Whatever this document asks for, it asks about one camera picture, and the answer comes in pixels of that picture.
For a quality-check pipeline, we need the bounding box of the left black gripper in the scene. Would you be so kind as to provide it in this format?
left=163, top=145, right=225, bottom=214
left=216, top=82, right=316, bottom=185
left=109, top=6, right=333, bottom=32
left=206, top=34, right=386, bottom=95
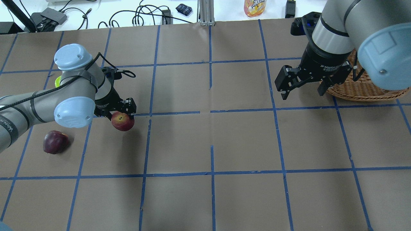
left=94, top=88, right=137, bottom=117

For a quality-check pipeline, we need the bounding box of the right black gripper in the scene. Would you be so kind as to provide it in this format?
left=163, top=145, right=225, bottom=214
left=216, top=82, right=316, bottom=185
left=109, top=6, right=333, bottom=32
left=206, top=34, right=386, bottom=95
left=275, top=42, right=353, bottom=100

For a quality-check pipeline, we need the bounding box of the red yellow apple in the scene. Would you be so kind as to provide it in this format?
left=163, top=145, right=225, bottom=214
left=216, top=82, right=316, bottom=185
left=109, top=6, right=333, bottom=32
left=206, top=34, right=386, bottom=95
left=111, top=111, right=135, bottom=132

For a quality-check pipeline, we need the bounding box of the dark red apple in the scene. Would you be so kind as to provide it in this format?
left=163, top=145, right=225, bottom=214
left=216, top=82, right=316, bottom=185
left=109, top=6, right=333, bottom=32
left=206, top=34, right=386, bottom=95
left=43, top=130, right=69, bottom=154

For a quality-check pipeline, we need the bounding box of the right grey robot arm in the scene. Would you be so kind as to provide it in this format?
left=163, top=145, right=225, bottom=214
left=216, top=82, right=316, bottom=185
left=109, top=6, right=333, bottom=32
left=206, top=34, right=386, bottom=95
left=275, top=0, right=411, bottom=100

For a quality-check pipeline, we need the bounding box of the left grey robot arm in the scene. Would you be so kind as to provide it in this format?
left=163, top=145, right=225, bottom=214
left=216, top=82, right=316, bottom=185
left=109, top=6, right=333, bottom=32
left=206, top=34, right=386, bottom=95
left=0, top=44, right=137, bottom=151

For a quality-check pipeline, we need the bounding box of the woven wicker basket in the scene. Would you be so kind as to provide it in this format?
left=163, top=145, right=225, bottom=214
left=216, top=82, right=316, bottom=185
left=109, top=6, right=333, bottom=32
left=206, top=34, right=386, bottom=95
left=319, top=49, right=411, bottom=102

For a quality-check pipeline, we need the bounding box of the black power adapter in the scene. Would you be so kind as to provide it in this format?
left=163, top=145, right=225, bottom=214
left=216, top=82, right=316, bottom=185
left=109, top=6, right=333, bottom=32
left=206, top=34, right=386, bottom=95
left=284, top=0, right=296, bottom=18

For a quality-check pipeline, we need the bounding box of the green apple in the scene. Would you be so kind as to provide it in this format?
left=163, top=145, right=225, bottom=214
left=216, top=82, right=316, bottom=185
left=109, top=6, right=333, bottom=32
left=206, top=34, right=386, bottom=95
left=54, top=76, right=62, bottom=88

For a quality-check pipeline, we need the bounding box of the orange juice bottle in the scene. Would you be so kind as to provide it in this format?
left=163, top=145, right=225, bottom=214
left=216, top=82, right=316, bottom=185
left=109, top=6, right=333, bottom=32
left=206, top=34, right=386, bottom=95
left=243, top=0, right=266, bottom=18

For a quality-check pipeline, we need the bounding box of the dark blue checked pouch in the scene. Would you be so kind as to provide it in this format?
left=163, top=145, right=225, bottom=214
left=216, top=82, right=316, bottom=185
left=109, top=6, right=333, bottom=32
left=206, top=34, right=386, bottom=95
left=176, top=4, right=193, bottom=16

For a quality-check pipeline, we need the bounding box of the black usb hub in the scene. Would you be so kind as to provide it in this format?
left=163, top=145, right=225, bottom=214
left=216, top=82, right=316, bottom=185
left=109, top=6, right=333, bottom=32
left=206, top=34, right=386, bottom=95
left=40, top=7, right=67, bottom=25

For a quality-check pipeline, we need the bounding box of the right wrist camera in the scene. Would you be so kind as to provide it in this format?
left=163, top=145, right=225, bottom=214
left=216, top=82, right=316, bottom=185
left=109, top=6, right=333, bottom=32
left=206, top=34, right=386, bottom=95
left=290, top=12, right=321, bottom=36

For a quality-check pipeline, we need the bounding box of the aluminium frame post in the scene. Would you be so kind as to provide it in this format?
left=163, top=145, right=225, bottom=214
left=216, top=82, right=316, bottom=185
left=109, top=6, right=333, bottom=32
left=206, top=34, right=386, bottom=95
left=197, top=0, right=215, bottom=26

